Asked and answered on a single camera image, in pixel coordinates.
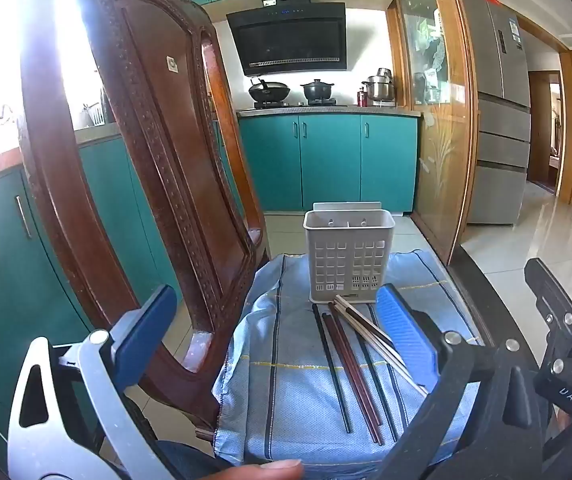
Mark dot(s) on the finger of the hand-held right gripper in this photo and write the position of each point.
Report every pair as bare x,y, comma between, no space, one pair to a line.
546,285

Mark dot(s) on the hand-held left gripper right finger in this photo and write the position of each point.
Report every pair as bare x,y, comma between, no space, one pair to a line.
406,332

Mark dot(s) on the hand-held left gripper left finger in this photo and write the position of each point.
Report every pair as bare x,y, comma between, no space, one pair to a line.
145,332

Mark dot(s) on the light wooden chopstick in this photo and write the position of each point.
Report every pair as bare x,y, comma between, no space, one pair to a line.
366,334
366,323

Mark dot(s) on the black chopstick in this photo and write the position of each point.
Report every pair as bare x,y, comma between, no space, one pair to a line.
380,400
333,375

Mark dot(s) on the grey plastic utensil holder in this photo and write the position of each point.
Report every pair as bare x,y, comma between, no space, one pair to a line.
346,260

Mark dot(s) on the person's left hand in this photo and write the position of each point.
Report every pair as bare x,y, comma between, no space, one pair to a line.
266,470

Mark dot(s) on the blue striped cloth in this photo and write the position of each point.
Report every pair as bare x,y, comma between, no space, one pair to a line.
291,385

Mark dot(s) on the person's leg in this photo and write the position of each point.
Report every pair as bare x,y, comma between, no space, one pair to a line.
185,457

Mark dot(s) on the silver refrigerator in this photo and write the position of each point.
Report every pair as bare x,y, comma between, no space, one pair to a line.
501,135

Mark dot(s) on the carved wooden chair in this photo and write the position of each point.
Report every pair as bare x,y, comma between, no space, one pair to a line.
165,135

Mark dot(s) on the wooden framed glass door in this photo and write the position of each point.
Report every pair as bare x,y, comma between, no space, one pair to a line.
436,110

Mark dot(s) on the grey countertop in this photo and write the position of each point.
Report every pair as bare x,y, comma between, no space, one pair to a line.
396,110

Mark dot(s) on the dish rack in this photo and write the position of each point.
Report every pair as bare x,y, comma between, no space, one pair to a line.
94,115

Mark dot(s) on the red bottle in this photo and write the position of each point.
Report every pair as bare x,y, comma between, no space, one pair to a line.
361,97

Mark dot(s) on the stainless steel pot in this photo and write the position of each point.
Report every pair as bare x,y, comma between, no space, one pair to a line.
380,89

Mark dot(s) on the gas stove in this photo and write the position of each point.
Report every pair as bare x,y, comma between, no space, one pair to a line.
291,104

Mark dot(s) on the black lidded pot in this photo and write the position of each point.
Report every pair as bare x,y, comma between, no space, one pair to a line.
318,91

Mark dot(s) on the black wok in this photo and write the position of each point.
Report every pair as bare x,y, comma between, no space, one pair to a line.
269,91

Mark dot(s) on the black range hood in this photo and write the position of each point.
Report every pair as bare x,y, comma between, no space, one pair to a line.
291,40

